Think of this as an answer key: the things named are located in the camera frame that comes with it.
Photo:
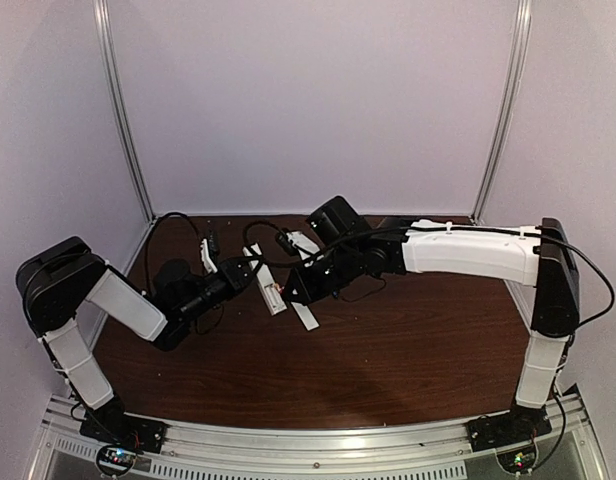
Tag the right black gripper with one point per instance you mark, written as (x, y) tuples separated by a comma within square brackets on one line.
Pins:
[(307, 290)]

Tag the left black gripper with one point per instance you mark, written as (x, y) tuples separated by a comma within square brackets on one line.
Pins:
[(234, 277)]

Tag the white remote control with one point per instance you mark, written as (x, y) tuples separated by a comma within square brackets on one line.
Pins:
[(265, 282)]

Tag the white battery cover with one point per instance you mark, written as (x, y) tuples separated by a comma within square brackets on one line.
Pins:
[(306, 316)]

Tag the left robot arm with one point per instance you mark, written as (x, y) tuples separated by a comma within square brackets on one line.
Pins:
[(68, 278)]

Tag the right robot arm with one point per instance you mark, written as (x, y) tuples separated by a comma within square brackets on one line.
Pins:
[(534, 256)]

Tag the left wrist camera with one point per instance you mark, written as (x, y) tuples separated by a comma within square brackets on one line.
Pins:
[(210, 251)]

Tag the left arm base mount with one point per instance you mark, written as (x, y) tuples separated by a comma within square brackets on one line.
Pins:
[(133, 433)]

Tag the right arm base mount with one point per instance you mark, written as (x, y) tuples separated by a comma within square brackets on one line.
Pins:
[(508, 428)]

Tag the left aluminium frame post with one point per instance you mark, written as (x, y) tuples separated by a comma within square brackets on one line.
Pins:
[(104, 33)]

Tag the aluminium frame post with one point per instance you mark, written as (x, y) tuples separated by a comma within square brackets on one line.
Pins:
[(104, 33), (517, 59)]

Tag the right aluminium frame post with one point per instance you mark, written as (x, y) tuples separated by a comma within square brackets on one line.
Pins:
[(517, 59)]

